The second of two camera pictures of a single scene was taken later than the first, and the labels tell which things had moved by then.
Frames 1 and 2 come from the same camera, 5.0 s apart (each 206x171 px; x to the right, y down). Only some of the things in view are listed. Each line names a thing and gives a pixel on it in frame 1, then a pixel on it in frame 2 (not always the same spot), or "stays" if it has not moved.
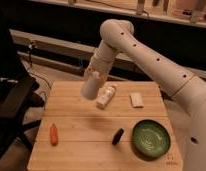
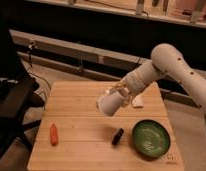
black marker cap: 117,137 stays
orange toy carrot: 54,134 stays
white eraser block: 136,99 stays
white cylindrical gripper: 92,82 -> 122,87
